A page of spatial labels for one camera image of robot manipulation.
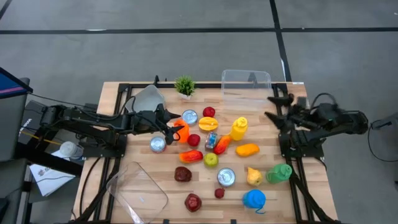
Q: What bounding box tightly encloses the green apple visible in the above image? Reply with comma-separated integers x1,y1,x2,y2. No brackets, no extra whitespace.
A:
203,152,220,168

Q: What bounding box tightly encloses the black box white lettering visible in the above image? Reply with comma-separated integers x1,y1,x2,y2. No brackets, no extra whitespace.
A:
17,99,58,146

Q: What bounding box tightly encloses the orange squeeze bottle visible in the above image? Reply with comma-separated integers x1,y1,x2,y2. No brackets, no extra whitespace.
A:
173,119,190,144

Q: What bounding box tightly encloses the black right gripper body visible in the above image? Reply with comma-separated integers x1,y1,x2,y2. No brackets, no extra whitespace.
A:
285,96,315,131

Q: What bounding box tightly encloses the black aluminium table frame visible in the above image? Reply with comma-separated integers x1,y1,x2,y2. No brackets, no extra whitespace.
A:
73,81,343,224

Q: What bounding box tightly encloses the clear plastic tray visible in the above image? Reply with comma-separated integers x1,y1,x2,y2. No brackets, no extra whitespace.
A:
106,161,169,224

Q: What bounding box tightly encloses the yellow orange fruit half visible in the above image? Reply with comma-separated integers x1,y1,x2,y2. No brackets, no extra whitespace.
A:
198,116,220,132

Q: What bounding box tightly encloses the orange yellow mango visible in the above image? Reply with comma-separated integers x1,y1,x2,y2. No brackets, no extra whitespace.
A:
235,143,261,157

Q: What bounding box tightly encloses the blue squeeze bottle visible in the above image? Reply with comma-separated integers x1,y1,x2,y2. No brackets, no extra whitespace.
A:
242,189,267,215

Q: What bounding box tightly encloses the thin yellow cable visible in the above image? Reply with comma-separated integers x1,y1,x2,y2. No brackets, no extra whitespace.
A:
19,129,63,146

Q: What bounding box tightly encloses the yellow pear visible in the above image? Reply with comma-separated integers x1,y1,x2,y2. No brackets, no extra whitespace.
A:
246,167,264,187

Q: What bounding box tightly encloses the black cart crossbar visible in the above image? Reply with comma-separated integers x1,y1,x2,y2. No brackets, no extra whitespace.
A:
14,141,84,177

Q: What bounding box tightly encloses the silver tin can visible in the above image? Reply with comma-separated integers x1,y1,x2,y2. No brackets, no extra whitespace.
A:
149,136,167,154
216,167,236,188
181,109,199,126

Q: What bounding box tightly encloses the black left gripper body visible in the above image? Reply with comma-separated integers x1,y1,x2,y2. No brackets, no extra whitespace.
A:
133,103,170,134

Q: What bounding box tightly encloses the clear rectangular plastic bin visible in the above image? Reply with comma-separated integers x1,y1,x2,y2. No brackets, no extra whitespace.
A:
221,69,274,108

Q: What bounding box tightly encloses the black floor cable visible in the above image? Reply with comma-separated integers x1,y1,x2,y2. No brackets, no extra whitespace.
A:
368,119,398,163

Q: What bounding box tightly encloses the white paper sheet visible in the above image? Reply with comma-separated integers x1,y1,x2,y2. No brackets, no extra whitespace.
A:
29,150,77,197

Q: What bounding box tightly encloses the green squeeze bottle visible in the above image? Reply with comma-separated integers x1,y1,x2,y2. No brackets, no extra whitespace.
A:
266,163,293,184

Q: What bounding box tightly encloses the dark red crinkled fruit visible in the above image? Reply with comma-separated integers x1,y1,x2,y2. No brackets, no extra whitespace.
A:
184,193,203,213

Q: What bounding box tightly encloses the small green potted plant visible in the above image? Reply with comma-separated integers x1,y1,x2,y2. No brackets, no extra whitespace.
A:
174,75,197,101

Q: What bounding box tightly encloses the blue pink monitor screen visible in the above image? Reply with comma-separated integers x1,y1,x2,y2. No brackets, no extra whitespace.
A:
0,67,34,100

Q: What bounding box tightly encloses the dark brown crinkled fruit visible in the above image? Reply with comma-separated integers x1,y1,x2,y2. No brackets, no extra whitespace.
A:
174,166,193,183

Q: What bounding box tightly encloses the grey plastic bin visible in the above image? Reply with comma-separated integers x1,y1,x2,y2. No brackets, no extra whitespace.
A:
124,84,166,113

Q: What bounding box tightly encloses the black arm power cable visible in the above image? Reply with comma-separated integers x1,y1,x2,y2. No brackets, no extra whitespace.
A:
79,157,103,218

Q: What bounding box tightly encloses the yellow squeeze bottle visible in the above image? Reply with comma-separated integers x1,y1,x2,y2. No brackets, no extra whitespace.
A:
229,116,249,141

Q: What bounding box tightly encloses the grey cabinet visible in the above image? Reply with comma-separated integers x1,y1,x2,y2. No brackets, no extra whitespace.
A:
0,77,31,162

